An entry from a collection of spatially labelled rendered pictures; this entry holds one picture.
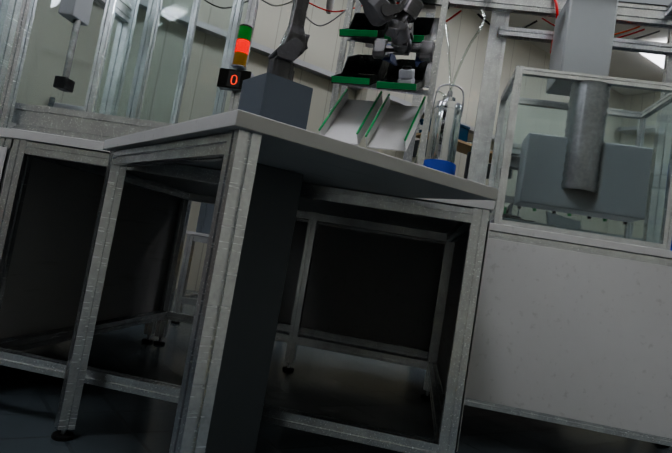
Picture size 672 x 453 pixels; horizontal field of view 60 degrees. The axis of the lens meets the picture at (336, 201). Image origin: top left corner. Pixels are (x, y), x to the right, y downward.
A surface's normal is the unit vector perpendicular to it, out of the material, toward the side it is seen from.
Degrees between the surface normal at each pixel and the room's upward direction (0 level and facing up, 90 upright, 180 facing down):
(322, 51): 90
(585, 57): 90
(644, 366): 90
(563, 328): 90
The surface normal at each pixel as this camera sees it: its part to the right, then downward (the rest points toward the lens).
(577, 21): -0.14, -0.11
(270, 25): 0.58, 0.03
